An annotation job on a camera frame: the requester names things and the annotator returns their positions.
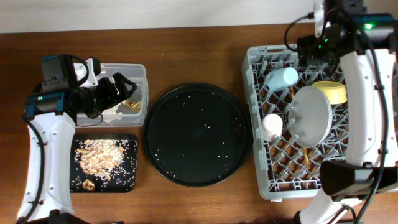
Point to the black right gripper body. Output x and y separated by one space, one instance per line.
311 58

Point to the food scraps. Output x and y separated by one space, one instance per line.
99 158

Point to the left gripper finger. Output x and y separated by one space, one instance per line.
101 103
124 86

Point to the gold foil wrapper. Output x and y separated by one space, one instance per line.
134 106

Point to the yellow bowl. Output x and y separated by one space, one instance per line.
334 91

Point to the clear plastic bin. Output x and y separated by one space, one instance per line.
135 73

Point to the wooden chopstick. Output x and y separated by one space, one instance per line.
304 149

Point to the pink cup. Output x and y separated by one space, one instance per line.
272 126

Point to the white tissue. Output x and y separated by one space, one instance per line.
119 109

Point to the black rectangular tray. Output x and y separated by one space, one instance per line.
124 180

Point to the light grey plate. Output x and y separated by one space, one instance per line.
312 115

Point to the grey dishwasher rack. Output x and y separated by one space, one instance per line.
280 167

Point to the round black tray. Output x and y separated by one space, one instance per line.
197 135

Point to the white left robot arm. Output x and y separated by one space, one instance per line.
50 114

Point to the light blue cup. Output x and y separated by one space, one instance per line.
282 78

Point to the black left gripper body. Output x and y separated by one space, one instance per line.
109 91

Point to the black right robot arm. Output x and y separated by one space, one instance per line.
365 46

